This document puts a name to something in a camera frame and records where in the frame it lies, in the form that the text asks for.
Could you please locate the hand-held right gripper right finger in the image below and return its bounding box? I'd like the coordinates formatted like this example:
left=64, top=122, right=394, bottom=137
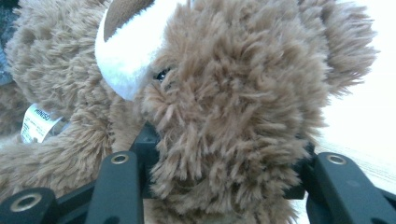
left=282, top=142, right=318, bottom=201

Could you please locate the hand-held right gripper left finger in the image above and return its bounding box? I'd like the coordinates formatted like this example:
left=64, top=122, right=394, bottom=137
left=129, top=122, right=163, bottom=200

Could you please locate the brown plush teddy bear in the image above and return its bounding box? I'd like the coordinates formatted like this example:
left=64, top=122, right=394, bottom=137
left=0, top=0, right=379, bottom=224

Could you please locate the grey denim doll garment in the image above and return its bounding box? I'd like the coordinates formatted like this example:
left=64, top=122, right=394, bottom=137
left=0, top=0, right=21, bottom=87

